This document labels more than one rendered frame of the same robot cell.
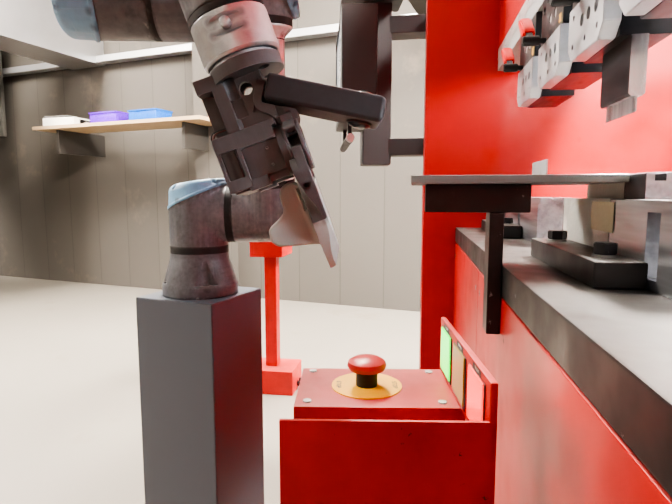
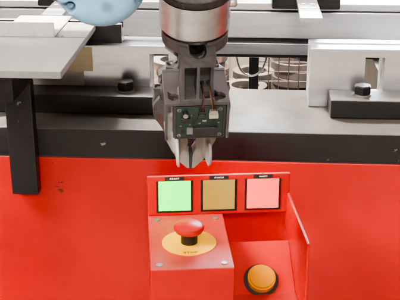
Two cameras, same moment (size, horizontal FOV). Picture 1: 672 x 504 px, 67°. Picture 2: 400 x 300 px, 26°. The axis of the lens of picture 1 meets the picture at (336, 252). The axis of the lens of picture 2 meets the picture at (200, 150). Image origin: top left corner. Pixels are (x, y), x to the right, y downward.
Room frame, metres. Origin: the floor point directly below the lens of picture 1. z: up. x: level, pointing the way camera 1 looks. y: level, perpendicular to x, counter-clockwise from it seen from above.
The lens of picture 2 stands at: (0.59, 0.98, 1.32)
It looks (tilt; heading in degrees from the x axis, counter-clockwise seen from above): 22 degrees down; 264
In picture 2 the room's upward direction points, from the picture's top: straight up
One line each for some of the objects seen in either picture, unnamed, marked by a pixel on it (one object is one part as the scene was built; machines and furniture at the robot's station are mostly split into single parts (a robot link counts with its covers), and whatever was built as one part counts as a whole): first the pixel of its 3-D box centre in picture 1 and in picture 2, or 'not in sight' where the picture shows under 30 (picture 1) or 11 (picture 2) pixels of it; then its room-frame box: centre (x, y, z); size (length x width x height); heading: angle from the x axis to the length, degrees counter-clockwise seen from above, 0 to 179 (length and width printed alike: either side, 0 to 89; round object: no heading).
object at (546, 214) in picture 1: (527, 216); not in sight; (1.25, -0.47, 0.92); 0.50 x 0.06 x 0.10; 171
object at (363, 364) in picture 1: (366, 374); (188, 234); (0.50, -0.03, 0.79); 0.04 x 0.04 x 0.04
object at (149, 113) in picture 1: (150, 116); not in sight; (4.64, 1.67, 1.67); 0.33 x 0.22 x 0.11; 68
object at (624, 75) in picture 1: (622, 81); not in sight; (0.71, -0.39, 1.13); 0.10 x 0.02 x 0.10; 171
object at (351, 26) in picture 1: (354, 75); not in sight; (1.96, -0.07, 1.42); 0.45 x 0.12 x 0.36; 2
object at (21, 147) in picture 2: (473, 258); (16, 131); (0.73, -0.20, 0.88); 0.14 x 0.04 x 0.22; 81
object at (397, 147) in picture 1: (417, 143); not in sight; (2.03, -0.32, 1.18); 0.40 x 0.24 x 0.07; 171
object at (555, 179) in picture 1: (504, 180); (17, 47); (0.73, -0.24, 1.00); 0.26 x 0.18 x 0.01; 81
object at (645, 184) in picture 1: (624, 187); (60, 30); (0.68, -0.38, 0.99); 0.20 x 0.03 x 0.03; 171
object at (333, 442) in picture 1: (378, 435); (223, 258); (0.45, -0.04, 0.75); 0.20 x 0.16 x 0.18; 179
